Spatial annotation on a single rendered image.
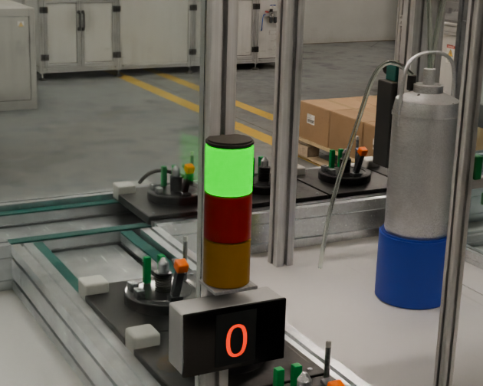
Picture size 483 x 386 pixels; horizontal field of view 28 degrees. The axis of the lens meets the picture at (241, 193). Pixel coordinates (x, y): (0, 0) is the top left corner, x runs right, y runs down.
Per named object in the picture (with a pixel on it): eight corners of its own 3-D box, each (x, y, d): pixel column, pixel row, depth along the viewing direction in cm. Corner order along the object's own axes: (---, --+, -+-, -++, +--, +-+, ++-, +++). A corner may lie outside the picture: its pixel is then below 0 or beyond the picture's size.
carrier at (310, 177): (407, 192, 253) (410, 146, 249) (329, 202, 242) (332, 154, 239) (356, 171, 273) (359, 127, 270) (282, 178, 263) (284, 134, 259)
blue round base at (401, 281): (463, 303, 204) (469, 236, 200) (402, 315, 197) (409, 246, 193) (418, 279, 217) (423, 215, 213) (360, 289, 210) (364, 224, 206)
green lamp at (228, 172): (261, 194, 99) (262, 148, 97) (217, 199, 97) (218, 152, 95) (238, 182, 103) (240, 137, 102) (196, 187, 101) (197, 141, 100)
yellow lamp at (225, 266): (257, 285, 102) (259, 241, 100) (215, 292, 99) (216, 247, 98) (236, 269, 106) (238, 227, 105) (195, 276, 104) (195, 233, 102)
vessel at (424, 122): (464, 235, 200) (482, 53, 190) (409, 244, 194) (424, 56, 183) (422, 217, 212) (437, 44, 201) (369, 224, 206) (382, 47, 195)
